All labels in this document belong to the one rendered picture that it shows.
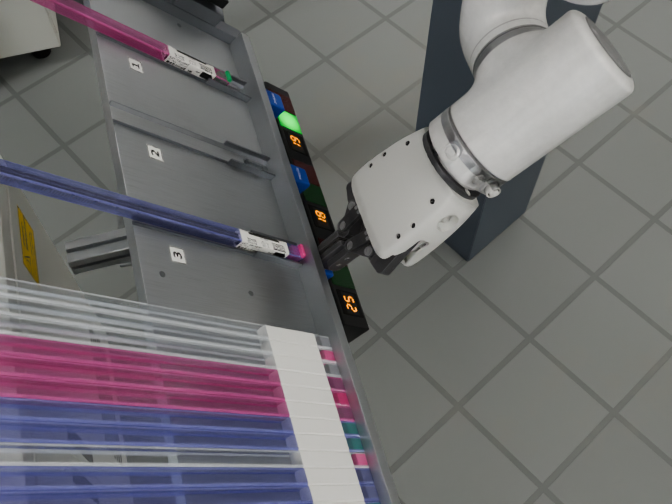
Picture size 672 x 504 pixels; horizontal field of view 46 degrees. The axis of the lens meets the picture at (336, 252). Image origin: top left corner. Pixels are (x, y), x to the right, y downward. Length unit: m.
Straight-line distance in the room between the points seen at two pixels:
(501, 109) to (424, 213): 0.11
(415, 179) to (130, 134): 0.26
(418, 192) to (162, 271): 0.23
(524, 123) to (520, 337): 0.94
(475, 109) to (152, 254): 0.29
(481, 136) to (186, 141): 0.28
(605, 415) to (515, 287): 0.29
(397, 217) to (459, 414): 0.81
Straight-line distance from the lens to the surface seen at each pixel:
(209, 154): 0.78
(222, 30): 0.95
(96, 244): 1.32
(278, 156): 0.84
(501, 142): 0.68
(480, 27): 0.72
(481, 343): 1.55
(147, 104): 0.78
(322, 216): 0.89
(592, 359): 1.59
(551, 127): 0.67
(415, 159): 0.73
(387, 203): 0.73
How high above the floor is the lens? 1.40
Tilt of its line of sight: 60 degrees down
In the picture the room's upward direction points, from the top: straight up
